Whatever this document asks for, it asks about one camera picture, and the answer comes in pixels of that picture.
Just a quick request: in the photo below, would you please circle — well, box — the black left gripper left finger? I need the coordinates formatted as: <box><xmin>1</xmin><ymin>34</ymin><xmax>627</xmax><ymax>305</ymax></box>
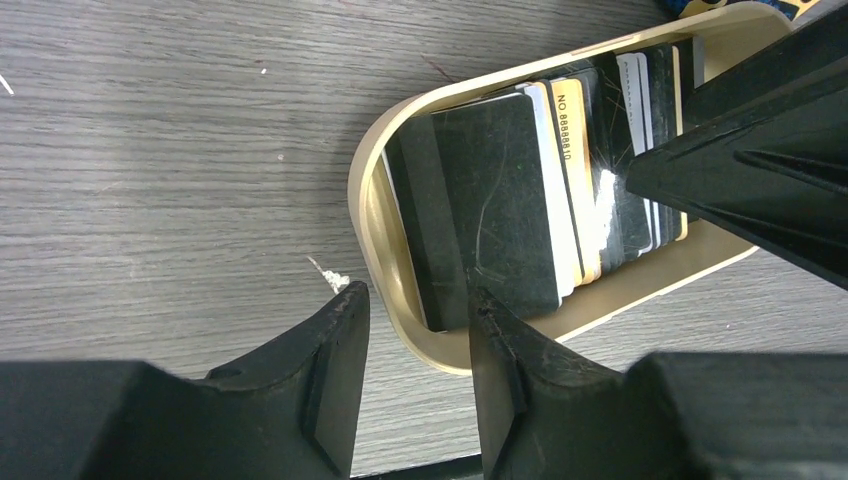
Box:
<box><xmin>1</xmin><ymin>281</ymin><xmax>370</xmax><ymax>479</ymax></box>

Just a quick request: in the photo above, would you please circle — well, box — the gold numbered credit card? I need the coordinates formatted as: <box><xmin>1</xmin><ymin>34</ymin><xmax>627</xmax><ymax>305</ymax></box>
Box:
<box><xmin>550</xmin><ymin>78</ymin><xmax>601</xmax><ymax>285</ymax></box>

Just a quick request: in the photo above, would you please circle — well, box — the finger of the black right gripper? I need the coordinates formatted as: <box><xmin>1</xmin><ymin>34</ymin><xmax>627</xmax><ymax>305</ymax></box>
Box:
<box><xmin>626</xmin><ymin>23</ymin><xmax>847</xmax><ymax>287</ymax></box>

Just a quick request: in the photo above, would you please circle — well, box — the stack of dark cards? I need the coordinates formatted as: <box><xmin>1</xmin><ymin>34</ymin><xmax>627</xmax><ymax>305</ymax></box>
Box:
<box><xmin>587</xmin><ymin>40</ymin><xmax>694</xmax><ymax>273</ymax></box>

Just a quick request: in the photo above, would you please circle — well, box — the beige oval card tray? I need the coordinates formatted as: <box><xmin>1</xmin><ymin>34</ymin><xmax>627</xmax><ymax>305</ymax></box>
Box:
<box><xmin>348</xmin><ymin>1</ymin><xmax>794</xmax><ymax>376</ymax></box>

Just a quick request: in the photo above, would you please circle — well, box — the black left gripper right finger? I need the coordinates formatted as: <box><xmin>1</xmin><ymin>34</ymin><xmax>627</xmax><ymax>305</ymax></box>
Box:
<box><xmin>469</xmin><ymin>289</ymin><xmax>847</xmax><ymax>479</ymax></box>

